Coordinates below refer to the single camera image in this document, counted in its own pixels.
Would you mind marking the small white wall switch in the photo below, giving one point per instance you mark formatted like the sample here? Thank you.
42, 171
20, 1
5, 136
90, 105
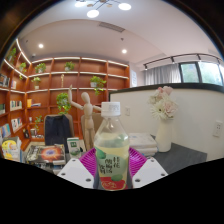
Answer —
127, 111

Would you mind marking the chair with dark jacket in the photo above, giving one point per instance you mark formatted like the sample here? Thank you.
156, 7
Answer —
58, 128

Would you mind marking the wooden shelf unit with books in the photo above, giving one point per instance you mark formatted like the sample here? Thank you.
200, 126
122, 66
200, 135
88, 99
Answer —
46, 83

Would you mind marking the clear bottle with yellow drink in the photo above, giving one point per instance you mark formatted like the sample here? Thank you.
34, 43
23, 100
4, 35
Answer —
111, 143

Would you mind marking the tall green and white carton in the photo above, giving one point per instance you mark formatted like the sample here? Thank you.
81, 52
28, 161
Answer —
73, 148

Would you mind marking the book with orange disc cover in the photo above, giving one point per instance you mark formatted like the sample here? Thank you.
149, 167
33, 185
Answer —
48, 153

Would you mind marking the stack of white tissue packs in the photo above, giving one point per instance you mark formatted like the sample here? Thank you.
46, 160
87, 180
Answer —
141, 141

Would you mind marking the recessed ceiling spotlight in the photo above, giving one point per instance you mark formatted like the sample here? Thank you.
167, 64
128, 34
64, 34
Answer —
40, 45
124, 51

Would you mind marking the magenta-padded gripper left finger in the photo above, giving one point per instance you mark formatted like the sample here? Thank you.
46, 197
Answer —
75, 171

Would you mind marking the white wall socket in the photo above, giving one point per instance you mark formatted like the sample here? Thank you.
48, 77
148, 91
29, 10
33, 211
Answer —
218, 129

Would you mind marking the ceiling air vent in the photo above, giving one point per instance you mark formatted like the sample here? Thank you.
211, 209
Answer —
111, 26

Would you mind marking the grey curtain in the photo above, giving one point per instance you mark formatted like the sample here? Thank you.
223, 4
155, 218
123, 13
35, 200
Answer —
163, 75

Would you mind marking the white vase with pale flowers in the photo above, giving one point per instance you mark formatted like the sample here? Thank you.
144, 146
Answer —
164, 133

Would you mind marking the wooden artist mannequin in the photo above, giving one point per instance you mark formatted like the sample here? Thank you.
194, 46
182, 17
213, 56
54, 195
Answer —
87, 116

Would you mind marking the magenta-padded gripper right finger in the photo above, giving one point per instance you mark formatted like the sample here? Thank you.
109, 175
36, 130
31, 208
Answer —
150, 171

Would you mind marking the dark-framed window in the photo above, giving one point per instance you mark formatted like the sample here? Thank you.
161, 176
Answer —
203, 73

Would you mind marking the tan chair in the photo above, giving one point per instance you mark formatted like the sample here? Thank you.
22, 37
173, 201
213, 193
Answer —
98, 123

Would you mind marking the black ceiling track rail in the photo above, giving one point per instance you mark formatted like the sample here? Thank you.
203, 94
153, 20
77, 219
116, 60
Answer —
173, 56

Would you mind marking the branched ceiling lamp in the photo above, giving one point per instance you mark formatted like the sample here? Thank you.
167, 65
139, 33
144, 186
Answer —
92, 13

